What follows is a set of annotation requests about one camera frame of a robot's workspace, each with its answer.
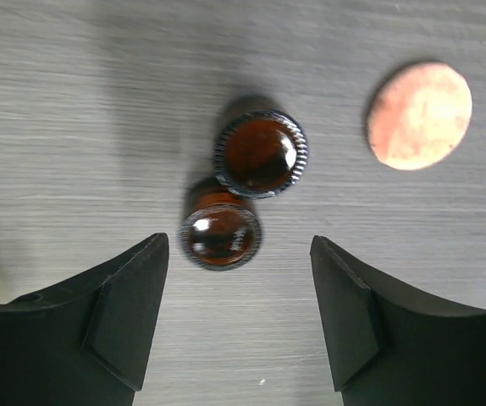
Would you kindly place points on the dark brown jar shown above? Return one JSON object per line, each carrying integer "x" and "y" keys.
{"x": 220, "y": 230}
{"x": 259, "y": 149}

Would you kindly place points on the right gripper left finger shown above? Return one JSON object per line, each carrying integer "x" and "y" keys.
{"x": 85, "y": 340}

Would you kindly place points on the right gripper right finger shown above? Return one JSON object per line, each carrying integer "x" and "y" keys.
{"x": 389, "y": 343}

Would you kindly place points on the dark brown jar front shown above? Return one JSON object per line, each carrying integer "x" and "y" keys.
{"x": 220, "y": 230}

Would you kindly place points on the pink powder puff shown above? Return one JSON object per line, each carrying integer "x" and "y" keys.
{"x": 419, "y": 116}

